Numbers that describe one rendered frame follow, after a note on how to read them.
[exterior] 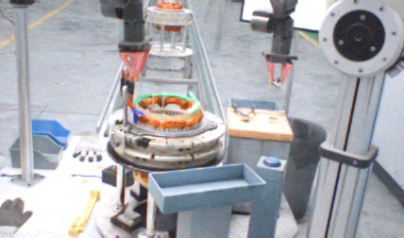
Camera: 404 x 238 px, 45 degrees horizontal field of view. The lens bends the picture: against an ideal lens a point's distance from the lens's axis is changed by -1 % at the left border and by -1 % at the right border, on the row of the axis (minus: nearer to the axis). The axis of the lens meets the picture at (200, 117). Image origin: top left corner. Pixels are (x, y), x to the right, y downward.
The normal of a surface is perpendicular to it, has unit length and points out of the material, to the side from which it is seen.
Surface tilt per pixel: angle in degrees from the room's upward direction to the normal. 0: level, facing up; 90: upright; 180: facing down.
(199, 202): 90
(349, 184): 90
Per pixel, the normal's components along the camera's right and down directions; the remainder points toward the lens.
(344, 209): -0.55, 0.24
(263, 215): -0.29, 0.30
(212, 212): 0.38, 0.34
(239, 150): -0.03, 0.33
